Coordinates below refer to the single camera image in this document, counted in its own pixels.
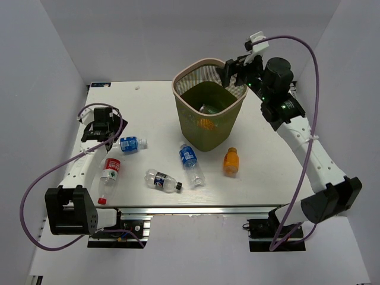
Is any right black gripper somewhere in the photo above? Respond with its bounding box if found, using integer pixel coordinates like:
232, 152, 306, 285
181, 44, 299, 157
216, 51, 271, 103

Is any blue label bottle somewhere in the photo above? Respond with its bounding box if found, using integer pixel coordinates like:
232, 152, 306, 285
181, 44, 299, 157
179, 141, 205, 188
110, 137, 148, 154

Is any orange juice bottle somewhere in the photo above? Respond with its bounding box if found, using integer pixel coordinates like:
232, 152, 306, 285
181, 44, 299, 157
197, 118, 215, 130
223, 147, 239, 177

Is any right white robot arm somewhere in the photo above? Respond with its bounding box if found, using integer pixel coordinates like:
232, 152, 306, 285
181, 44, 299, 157
216, 55, 362, 237

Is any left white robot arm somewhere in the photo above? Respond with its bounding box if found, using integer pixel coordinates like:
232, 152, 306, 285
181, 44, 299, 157
45, 106, 128, 237

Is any green bottle in bin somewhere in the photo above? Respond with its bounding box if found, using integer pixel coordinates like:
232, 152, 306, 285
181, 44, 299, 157
199, 104, 221, 115

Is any green mesh waste bin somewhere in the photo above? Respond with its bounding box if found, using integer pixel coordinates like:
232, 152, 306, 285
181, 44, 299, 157
172, 58, 248, 151

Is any red label water bottle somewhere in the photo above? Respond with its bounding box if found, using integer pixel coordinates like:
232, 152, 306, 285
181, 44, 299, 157
97, 158, 121, 205

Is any black cap cola bottle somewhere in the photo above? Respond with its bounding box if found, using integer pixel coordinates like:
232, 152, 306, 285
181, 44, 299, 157
144, 169, 182, 193

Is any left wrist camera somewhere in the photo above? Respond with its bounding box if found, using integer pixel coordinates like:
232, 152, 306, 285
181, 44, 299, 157
77, 107, 94, 126

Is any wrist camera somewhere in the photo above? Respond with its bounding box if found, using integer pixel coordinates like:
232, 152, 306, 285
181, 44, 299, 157
77, 107, 94, 126
245, 31, 269, 64

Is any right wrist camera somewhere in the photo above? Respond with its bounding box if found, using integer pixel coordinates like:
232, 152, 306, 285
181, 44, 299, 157
245, 31, 269, 64

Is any aluminium table frame rail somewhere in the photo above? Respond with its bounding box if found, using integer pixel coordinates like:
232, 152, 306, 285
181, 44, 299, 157
118, 205, 279, 216

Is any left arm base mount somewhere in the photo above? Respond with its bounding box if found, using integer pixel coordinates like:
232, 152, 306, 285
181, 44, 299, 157
87, 214, 151, 249

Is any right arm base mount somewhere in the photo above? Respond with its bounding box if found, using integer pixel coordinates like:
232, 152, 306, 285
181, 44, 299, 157
242, 219, 306, 252

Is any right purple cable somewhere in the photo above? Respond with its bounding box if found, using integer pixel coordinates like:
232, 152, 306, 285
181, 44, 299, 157
255, 34, 321, 252

